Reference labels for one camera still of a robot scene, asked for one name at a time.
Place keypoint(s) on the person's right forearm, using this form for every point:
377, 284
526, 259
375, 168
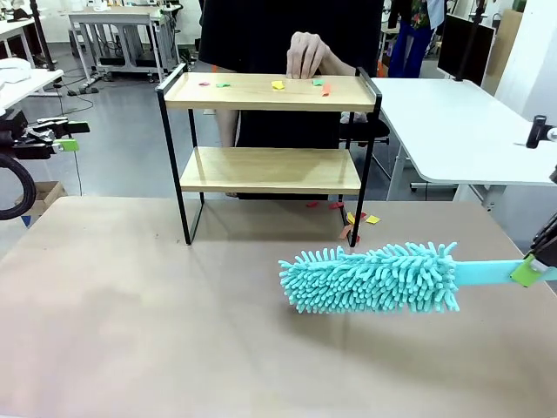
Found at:
227, 128

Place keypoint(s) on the grey workbench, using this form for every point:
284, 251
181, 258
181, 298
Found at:
109, 17

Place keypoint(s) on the person's left hand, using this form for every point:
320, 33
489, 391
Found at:
304, 54

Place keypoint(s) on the grey floor power strip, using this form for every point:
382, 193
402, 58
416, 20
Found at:
82, 90

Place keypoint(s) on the teal microfibre duster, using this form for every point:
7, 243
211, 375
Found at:
370, 283

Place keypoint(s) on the large white desk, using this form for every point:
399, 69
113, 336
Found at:
457, 130

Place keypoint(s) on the two-tier wooden black-framed shelf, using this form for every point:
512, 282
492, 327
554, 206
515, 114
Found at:
270, 98

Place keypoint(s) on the brown cardboard sheet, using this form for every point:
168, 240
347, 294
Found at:
507, 39

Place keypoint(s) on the white object on desk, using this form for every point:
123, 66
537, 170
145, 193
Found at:
13, 72

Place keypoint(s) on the person in black clothes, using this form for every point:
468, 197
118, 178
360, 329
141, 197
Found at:
261, 35

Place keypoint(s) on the yellow paper scrap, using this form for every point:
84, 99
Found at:
372, 220
350, 217
277, 85

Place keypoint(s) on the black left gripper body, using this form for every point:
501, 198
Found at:
13, 128

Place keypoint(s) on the person's left forearm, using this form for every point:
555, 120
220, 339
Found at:
339, 65

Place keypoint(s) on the black monitor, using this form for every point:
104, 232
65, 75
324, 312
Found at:
461, 48

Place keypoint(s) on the black monitor pole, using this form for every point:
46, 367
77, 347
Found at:
479, 13

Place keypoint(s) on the small white desk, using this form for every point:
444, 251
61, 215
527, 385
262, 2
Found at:
30, 85

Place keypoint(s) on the black office chair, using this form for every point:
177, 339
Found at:
374, 128

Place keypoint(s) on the black tripod pole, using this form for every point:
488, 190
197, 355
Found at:
44, 39

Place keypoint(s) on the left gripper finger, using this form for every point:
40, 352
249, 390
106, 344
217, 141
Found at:
52, 126
48, 149

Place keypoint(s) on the small orange object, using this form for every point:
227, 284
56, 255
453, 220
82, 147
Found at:
381, 69

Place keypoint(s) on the white background desk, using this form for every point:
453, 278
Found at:
387, 30
13, 28

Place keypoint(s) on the open cardboard box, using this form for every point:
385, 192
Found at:
30, 204

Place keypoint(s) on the person in blue trousers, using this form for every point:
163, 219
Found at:
409, 48

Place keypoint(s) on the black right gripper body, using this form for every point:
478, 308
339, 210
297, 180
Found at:
554, 174

